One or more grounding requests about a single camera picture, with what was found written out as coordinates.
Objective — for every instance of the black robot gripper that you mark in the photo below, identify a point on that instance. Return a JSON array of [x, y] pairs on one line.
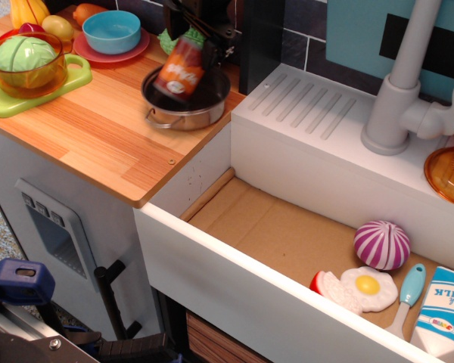
[[211, 19]]

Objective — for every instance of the orange toy soup can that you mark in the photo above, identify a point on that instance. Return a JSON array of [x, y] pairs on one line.
[[180, 75]]

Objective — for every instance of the stainless steel pot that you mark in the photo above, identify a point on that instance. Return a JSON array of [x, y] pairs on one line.
[[205, 107]]

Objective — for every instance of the orange transparent plastic pot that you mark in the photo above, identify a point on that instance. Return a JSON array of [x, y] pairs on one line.
[[40, 81]]

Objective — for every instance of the orange transparent pot lid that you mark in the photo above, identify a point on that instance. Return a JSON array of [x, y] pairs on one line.
[[439, 172]]

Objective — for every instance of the green toy bitter gourd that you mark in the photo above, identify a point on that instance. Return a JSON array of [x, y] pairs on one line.
[[167, 44]]

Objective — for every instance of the blue plastic bowl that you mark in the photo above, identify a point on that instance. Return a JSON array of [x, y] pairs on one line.
[[112, 32]]

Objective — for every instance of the pink plastic plate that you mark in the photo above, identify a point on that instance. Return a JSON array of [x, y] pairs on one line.
[[82, 48]]

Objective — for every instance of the orange toy fruit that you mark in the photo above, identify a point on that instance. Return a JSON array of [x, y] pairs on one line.
[[85, 10]]

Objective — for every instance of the yellow toy potato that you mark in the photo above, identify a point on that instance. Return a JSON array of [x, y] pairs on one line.
[[58, 26]]

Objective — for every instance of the red toy apple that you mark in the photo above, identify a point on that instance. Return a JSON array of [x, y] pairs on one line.
[[26, 29]]

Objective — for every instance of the cardboard sink liner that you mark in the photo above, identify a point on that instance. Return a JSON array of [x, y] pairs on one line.
[[247, 260]]

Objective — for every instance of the green toy cabbage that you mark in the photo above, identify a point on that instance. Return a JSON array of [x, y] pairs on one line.
[[23, 53]]

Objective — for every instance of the green plastic cutting board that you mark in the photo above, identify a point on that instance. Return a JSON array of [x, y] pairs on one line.
[[79, 74]]

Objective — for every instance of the grey toy faucet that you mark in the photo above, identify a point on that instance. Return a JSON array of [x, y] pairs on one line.
[[398, 110]]

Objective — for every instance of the grey oven control panel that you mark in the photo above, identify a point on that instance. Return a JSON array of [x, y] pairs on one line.
[[63, 242]]

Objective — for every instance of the purple striped toy onion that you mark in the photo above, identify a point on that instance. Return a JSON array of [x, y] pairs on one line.
[[382, 245]]

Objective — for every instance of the toy apple slice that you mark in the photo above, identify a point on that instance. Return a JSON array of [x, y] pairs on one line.
[[326, 284]]

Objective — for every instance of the blue clamp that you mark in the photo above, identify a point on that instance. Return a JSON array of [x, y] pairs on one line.
[[25, 283]]

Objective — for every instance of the toy fried egg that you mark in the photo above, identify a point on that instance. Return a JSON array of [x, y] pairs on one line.
[[375, 290]]

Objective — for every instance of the toy milk carton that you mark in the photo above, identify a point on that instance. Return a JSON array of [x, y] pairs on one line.
[[434, 328]]

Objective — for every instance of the black oven door handle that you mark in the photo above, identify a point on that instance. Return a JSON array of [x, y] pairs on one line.
[[104, 278]]

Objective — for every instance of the blue handled toy spatula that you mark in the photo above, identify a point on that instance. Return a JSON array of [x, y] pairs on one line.
[[410, 292]]

